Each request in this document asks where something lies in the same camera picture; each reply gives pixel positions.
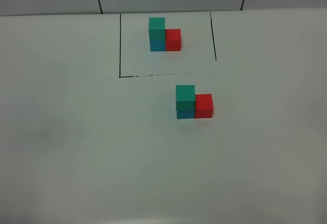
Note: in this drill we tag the blue template block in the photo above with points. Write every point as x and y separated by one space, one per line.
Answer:
158 46

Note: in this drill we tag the red template block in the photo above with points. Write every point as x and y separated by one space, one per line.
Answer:
173 39

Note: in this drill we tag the green template block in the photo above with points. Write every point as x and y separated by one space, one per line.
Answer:
157 28

